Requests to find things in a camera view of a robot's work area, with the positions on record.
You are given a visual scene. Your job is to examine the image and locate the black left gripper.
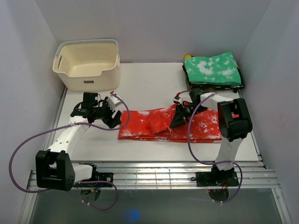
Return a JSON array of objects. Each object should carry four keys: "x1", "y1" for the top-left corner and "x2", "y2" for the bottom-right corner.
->
[{"x1": 93, "y1": 97, "x2": 121, "y2": 129}]

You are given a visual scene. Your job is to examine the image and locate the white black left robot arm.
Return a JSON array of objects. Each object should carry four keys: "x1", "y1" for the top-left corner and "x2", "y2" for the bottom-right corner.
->
[{"x1": 36, "y1": 91, "x2": 123, "y2": 191}]

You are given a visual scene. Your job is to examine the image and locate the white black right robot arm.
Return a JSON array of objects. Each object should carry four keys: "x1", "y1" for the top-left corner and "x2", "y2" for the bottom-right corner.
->
[{"x1": 170, "y1": 88, "x2": 253, "y2": 187}]

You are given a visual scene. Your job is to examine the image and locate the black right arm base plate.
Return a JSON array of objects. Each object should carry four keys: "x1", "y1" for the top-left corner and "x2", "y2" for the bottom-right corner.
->
[{"x1": 195, "y1": 171, "x2": 239, "y2": 187}]

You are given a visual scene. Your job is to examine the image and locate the cream perforated plastic basket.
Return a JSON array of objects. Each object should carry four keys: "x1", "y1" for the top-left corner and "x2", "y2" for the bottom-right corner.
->
[{"x1": 52, "y1": 39, "x2": 121, "y2": 91}]

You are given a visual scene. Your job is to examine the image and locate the red white tie-dye trousers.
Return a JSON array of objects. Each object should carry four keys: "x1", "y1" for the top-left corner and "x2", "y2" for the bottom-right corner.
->
[{"x1": 118, "y1": 105, "x2": 222, "y2": 143}]

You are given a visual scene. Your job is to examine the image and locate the aluminium table frame rails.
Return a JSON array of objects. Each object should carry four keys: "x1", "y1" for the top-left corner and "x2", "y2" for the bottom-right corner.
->
[{"x1": 20, "y1": 86, "x2": 292, "y2": 224}]

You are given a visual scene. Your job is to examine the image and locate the green white tie-dye trousers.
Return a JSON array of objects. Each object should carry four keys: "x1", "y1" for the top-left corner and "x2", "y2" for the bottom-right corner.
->
[{"x1": 183, "y1": 52, "x2": 242, "y2": 86}]

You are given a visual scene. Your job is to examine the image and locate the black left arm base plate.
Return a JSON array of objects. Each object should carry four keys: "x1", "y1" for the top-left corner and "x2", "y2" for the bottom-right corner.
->
[{"x1": 73, "y1": 171, "x2": 114, "y2": 188}]

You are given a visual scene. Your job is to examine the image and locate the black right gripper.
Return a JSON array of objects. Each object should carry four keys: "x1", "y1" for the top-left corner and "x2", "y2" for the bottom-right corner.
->
[{"x1": 170, "y1": 103, "x2": 207, "y2": 129}]

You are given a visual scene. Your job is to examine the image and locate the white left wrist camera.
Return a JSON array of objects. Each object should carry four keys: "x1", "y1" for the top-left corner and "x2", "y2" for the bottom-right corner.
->
[{"x1": 107, "y1": 94, "x2": 122, "y2": 111}]

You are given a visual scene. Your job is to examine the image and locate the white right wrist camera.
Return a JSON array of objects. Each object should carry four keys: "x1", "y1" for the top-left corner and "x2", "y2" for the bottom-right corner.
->
[{"x1": 173, "y1": 94, "x2": 183, "y2": 105}]

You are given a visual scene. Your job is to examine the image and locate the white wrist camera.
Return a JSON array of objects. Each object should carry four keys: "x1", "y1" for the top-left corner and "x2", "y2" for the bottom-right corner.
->
[
  {"x1": 107, "y1": 94, "x2": 122, "y2": 111},
  {"x1": 173, "y1": 94, "x2": 183, "y2": 105}
]

